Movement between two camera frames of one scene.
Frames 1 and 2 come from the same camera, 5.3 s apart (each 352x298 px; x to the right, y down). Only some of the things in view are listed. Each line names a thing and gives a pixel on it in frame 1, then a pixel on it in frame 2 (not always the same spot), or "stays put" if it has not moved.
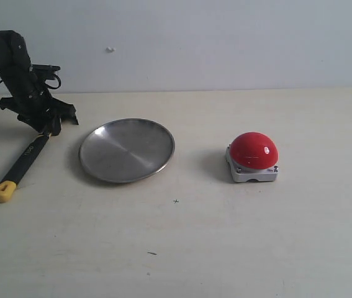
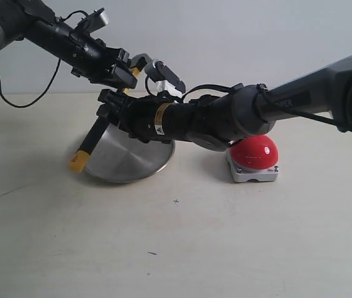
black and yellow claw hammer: x=4 y=191 to x=81 y=158
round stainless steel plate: x=126 y=150 stays put
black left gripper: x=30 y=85 to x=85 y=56
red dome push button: x=252 y=156 stays put
